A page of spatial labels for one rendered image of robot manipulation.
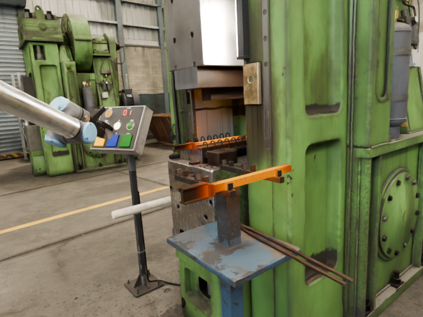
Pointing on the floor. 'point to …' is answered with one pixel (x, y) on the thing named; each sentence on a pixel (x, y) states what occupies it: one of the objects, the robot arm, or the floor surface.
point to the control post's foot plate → (135, 287)
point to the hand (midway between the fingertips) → (113, 132)
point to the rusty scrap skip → (162, 128)
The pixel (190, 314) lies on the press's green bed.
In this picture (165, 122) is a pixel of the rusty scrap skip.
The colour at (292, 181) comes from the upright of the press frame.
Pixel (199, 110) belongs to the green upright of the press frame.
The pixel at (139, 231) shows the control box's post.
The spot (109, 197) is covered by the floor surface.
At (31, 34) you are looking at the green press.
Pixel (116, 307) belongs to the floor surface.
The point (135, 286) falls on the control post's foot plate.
